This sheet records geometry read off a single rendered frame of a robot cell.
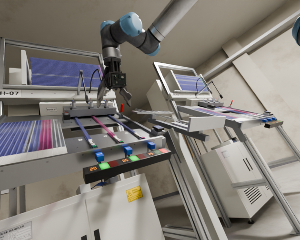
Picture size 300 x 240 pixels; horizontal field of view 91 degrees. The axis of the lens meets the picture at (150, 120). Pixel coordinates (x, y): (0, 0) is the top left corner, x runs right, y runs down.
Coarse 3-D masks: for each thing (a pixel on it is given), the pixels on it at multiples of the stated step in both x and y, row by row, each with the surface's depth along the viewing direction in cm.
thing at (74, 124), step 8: (8, 120) 83; (16, 120) 84; (24, 120) 85; (32, 120) 86; (72, 120) 91; (80, 120) 92; (88, 120) 94; (104, 120) 96; (112, 120) 98; (120, 120) 99; (64, 128) 80; (72, 128) 90; (88, 128) 92; (96, 128) 94
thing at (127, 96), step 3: (120, 90) 67; (123, 90) 66; (120, 93) 67; (123, 93) 67; (126, 93) 66; (129, 93) 65; (123, 96) 68; (126, 96) 68; (129, 96) 66; (126, 99) 68; (129, 99) 68; (126, 102) 69; (129, 102) 69; (129, 105) 69
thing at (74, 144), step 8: (96, 136) 70; (104, 136) 70; (120, 136) 72; (128, 136) 72; (144, 136) 74; (152, 136) 75; (72, 144) 60; (80, 144) 60; (88, 144) 61; (96, 144) 59; (104, 144) 62; (112, 144) 62
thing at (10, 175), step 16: (128, 144) 60; (144, 144) 64; (160, 144) 70; (32, 160) 43; (48, 160) 45; (64, 160) 48; (80, 160) 50; (96, 160) 54; (0, 176) 39; (16, 176) 41; (32, 176) 44; (48, 176) 46
